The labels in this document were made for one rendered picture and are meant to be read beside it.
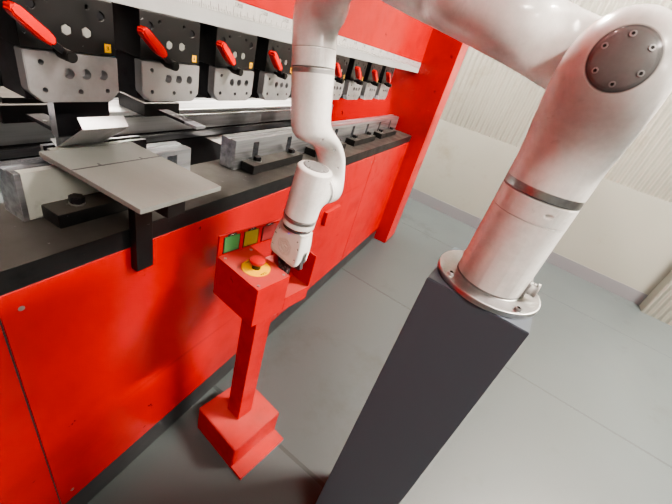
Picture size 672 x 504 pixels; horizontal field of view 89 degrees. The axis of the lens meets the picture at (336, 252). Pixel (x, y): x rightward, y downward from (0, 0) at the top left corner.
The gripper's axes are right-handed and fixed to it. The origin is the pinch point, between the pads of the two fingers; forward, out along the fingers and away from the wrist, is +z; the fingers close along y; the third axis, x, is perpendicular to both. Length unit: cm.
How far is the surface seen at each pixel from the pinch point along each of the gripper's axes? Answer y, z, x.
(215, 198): -22.0, -11.8, -8.5
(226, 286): -4.4, 2.7, -15.1
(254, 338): 3.0, 20.9, -7.7
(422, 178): -83, 55, 311
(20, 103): -50, -24, -39
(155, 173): -15.3, -24.9, -28.4
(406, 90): -76, -34, 177
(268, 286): 5.9, -4.4, -11.8
